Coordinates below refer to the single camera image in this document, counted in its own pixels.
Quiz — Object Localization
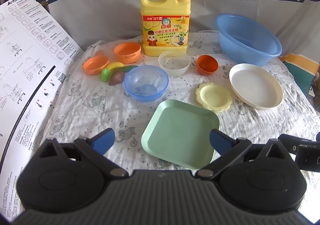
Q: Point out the yellow dish soap jug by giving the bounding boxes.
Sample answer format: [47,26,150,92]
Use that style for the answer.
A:
[140,0,191,57]

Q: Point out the brown toy fruit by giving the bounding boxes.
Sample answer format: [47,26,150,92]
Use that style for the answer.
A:
[108,70,125,86]

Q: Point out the green toy vegetable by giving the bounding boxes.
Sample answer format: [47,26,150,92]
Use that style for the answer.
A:
[117,65,138,73]

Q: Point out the clear plastic bowl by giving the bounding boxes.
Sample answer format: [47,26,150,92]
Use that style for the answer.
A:
[158,51,191,76]

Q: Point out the white patterned cloth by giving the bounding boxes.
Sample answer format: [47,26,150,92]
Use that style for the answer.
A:
[43,31,319,171]

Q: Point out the round white plate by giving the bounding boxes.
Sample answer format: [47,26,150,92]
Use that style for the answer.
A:
[229,63,283,110]

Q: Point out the yellow flower-shaped saucer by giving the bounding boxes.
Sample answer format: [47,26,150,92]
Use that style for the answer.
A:
[195,83,233,113]

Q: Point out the large blue plastic basin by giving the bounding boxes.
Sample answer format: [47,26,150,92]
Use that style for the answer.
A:
[215,14,282,67]

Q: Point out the white instruction sheet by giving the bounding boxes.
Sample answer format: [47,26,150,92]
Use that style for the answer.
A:
[0,0,83,220]

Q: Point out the orange round cup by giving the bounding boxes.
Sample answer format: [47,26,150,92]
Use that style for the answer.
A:
[114,42,141,64]

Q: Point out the orange shallow dish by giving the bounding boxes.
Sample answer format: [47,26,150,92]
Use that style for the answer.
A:
[82,56,110,75]

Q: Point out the blue translucent bowl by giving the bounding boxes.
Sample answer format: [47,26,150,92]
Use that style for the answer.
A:
[124,65,169,102]

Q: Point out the light green toy fruit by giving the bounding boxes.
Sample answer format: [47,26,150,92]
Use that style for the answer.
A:
[100,68,112,82]

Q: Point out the square green plate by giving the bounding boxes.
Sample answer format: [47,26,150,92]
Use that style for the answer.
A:
[141,100,220,169]

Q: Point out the yellow toy banana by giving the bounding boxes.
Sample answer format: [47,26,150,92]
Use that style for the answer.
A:
[106,62,124,71]

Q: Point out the dark orange small bowl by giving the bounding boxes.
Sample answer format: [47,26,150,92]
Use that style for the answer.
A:
[196,55,219,76]

